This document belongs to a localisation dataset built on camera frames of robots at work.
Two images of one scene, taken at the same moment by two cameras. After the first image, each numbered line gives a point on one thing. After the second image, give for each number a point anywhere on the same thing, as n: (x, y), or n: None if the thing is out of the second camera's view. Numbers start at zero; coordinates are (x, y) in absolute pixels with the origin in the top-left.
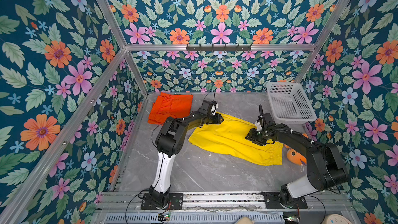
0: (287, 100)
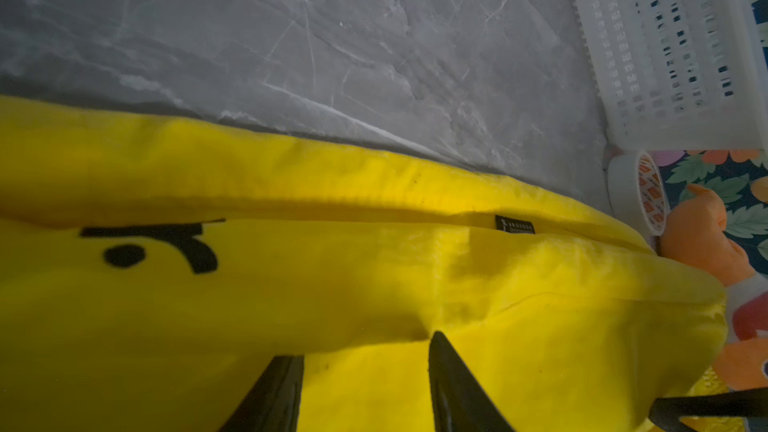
0: (676, 46)
